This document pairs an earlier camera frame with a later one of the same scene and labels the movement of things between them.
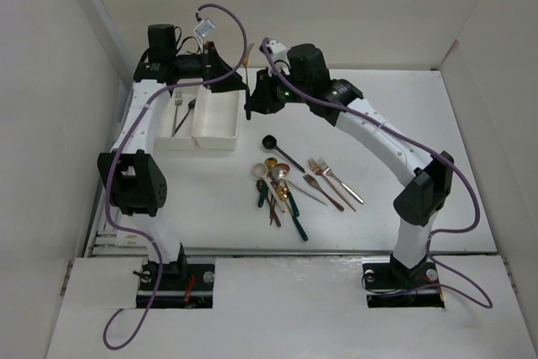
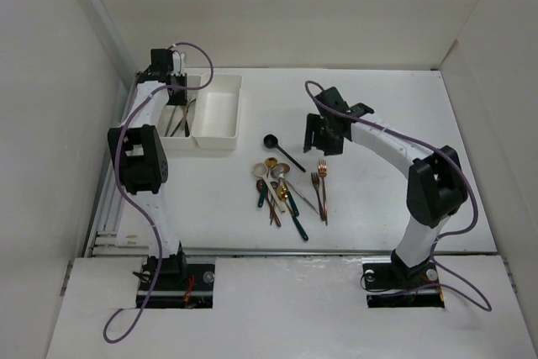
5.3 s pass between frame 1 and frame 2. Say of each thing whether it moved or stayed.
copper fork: moved
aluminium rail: stayed
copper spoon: stayed
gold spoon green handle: stayed
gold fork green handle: moved
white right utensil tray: stayed
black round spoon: stayed
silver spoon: moved
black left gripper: moved
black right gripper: moved
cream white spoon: stayed
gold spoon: stayed
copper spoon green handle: stayed
